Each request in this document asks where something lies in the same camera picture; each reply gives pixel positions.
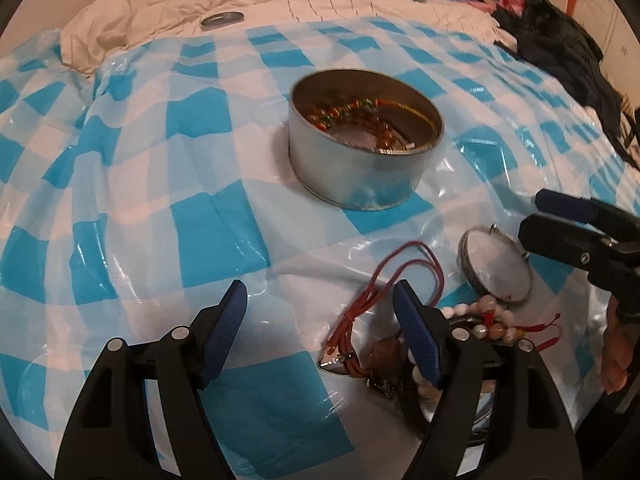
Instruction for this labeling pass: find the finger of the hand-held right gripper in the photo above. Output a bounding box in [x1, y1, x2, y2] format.
[517, 213, 628, 287]
[534, 188, 640, 241]

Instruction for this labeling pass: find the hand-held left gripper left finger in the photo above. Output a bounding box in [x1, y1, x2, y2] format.
[54, 279, 249, 480]

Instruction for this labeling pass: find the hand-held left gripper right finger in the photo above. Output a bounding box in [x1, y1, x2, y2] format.
[391, 280, 585, 480]

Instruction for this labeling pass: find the red cord necklace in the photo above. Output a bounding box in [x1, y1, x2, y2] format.
[319, 241, 447, 377]

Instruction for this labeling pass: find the round silver compact mirror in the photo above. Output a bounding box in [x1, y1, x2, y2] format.
[458, 224, 534, 307]

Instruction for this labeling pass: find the white pearl bracelet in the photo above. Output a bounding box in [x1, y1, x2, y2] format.
[409, 294, 527, 406]

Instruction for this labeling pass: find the red tassel charm bracelet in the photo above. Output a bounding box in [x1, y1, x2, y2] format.
[517, 311, 562, 352]

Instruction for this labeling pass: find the large round metal tin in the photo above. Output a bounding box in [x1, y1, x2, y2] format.
[289, 67, 446, 212]

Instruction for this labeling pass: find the person's right hand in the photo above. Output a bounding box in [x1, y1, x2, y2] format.
[599, 294, 640, 397]

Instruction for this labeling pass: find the brown nut pendant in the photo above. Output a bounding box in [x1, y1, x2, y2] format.
[371, 336, 403, 377]

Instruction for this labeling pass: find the dark clothing pile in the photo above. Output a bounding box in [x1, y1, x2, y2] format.
[492, 0, 635, 162]

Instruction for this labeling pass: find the blue checkered plastic sheet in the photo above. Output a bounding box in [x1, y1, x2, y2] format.
[0, 15, 640, 480]

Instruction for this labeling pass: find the pink cloth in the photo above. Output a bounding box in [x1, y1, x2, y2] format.
[470, 0, 527, 17]

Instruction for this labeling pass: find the round metal tin lid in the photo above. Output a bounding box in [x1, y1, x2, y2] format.
[201, 11, 246, 29]

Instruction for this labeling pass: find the cream striped quilt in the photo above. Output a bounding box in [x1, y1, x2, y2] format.
[60, 0, 507, 77]

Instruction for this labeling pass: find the amber bead bracelet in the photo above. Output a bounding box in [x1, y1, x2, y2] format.
[305, 97, 416, 151]

